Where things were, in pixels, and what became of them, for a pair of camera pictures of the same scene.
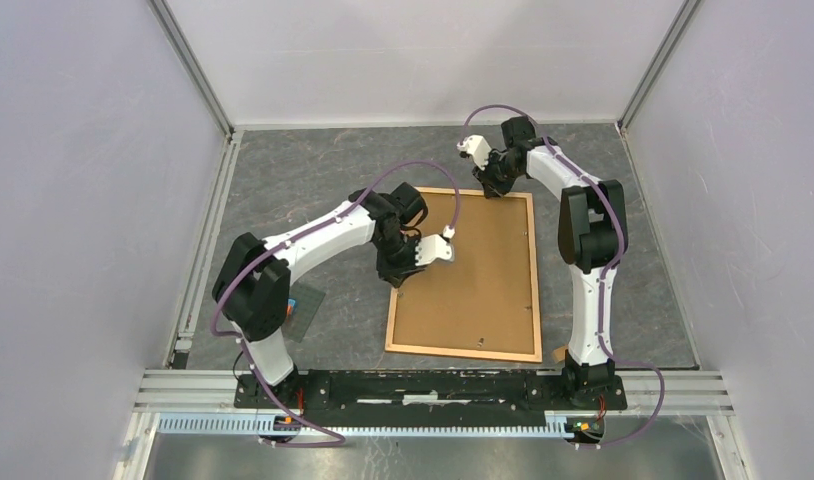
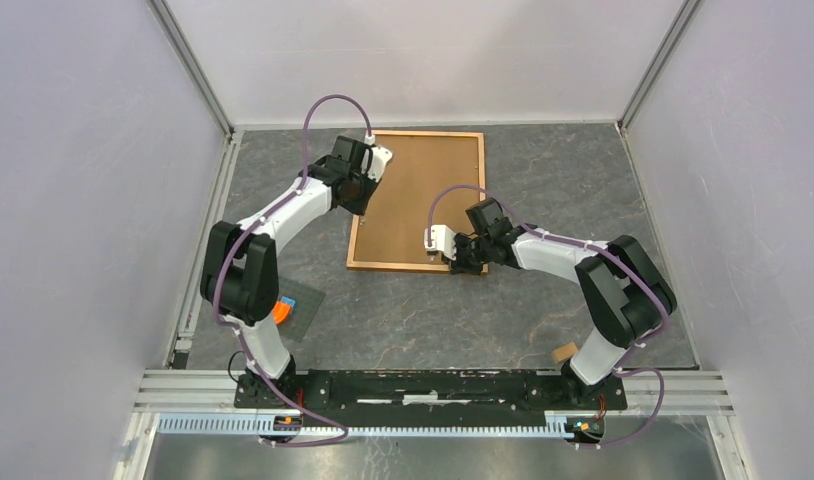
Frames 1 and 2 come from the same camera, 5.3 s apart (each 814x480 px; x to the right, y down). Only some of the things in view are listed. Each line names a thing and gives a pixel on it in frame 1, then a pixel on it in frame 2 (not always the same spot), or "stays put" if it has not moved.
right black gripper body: [497, 176] -> [472, 255]
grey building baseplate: [307, 304] stays put
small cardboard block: [560, 354] stays put
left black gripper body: [397, 257] -> [361, 194]
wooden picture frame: [483, 302] -> [391, 232]
